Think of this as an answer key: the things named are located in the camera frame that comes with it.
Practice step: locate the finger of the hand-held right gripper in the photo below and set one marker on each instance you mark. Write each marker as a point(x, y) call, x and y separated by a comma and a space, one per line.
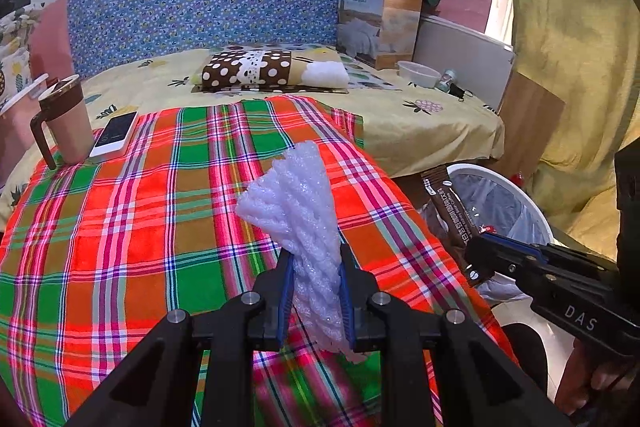
point(520, 249)
point(500, 264)

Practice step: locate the brown coffee sachet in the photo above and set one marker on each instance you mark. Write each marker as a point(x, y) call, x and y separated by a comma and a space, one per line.
point(450, 207)

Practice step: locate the leaf print pillow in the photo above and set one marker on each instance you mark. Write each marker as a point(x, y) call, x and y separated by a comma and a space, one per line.
point(372, 77)

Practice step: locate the white panel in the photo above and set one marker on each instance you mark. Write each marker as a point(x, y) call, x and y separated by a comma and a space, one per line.
point(465, 57)

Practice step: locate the black face mask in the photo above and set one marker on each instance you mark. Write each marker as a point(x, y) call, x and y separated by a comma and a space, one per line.
point(460, 92)

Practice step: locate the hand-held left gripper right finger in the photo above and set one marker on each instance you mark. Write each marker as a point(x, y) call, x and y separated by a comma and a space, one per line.
point(348, 302)

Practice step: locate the white smartphone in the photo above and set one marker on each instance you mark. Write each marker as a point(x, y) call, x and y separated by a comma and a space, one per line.
point(115, 134)

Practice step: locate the wooden board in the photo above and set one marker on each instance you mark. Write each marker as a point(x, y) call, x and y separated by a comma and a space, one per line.
point(530, 132)

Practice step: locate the pink storage box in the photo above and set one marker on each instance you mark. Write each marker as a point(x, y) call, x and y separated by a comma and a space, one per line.
point(20, 94)

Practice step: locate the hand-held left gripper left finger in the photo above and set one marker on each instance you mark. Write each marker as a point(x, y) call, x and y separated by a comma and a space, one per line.
point(286, 294)

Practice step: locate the clear plastic bin liner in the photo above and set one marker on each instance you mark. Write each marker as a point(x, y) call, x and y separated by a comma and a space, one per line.
point(500, 202)

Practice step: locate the brown polka dot pillow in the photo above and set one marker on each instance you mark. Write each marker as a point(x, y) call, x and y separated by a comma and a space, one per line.
point(240, 69)

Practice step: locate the small green bottle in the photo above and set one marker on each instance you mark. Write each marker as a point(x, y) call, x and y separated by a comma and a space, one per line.
point(445, 80)

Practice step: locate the cardboard quilt box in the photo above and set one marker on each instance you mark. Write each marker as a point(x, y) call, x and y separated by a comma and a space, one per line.
point(380, 22)

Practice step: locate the plaid blanket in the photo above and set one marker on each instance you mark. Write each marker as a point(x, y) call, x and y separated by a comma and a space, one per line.
point(150, 232)

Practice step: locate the clear plastic food container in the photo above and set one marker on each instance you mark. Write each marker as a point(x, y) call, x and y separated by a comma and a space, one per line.
point(417, 74)

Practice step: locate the white foam net sleeve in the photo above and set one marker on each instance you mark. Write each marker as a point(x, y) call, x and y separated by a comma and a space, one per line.
point(305, 207)

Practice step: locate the bed with yellow sheet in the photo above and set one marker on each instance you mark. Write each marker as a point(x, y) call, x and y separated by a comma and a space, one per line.
point(425, 132)

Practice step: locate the yellow curtain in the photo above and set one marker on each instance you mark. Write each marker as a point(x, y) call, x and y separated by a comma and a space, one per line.
point(565, 32)

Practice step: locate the brown travel mug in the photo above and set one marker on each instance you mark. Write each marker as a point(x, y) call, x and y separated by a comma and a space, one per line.
point(67, 122)

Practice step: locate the white round trash bin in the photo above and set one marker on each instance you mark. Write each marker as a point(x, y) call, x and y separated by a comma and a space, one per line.
point(537, 207)

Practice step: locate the pineapple print bedding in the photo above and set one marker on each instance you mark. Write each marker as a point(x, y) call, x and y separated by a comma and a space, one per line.
point(15, 52)

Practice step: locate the person's right hand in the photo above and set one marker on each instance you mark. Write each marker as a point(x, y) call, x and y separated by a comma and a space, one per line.
point(595, 377)

